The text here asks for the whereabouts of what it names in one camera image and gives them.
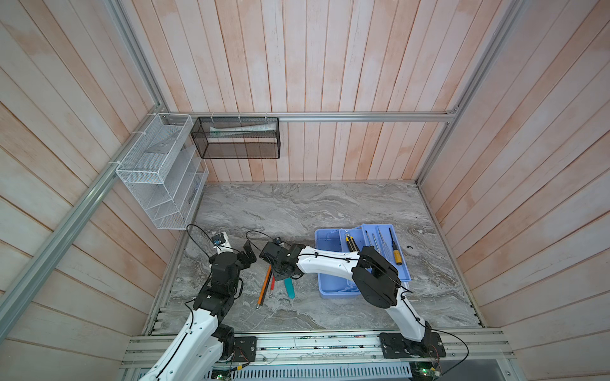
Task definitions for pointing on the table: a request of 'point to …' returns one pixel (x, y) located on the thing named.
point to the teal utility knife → (290, 288)
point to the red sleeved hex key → (272, 286)
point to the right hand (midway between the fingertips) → (281, 271)
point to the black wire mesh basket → (237, 137)
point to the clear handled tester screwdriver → (382, 240)
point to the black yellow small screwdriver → (368, 237)
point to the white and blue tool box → (384, 237)
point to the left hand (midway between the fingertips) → (238, 249)
